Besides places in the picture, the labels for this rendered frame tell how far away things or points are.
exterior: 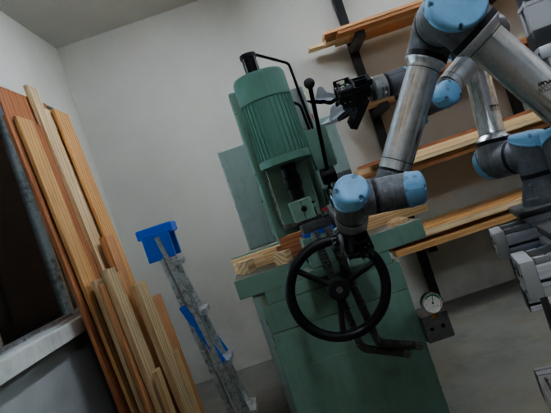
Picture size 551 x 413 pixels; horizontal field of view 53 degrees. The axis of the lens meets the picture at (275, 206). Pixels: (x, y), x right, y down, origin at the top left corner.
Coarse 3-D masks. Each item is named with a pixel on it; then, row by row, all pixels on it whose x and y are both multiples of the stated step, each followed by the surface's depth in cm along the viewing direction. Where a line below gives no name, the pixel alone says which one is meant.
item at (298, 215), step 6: (306, 198) 179; (288, 204) 190; (294, 204) 179; (300, 204) 179; (306, 204) 179; (294, 210) 179; (300, 210) 179; (312, 210) 179; (294, 216) 179; (300, 216) 179; (306, 216) 179; (312, 216) 179; (294, 222) 187
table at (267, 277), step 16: (416, 224) 169; (384, 240) 168; (400, 240) 169; (416, 240) 169; (256, 272) 171; (272, 272) 167; (320, 272) 158; (336, 272) 158; (240, 288) 167; (256, 288) 167; (272, 288) 167
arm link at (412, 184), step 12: (372, 180) 116; (384, 180) 115; (396, 180) 114; (408, 180) 114; (420, 180) 114; (384, 192) 114; (396, 192) 114; (408, 192) 114; (420, 192) 114; (384, 204) 114; (396, 204) 114; (408, 204) 115; (420, 204) 116
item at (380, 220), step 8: (408, 208) 184; (416, 208) 184; (424, 208) 184; (376, 216) 184; (384, 216) 184; (392, 216) 184; (400, 216) 184; (408, 216) 184; (368, 224) 184; (376, 224) 184; (384, 224) 184; (264, 256) 183; (272, 256) 183
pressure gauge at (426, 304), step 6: (426, 294) 162; (432, 294) 162; (438, 294) 162; (420, 300) 165; (426, 300) 162; (438, 300) 162; (426, 306) 162; (432, 306) 162; (438, 306) 162; (432, 312) 162
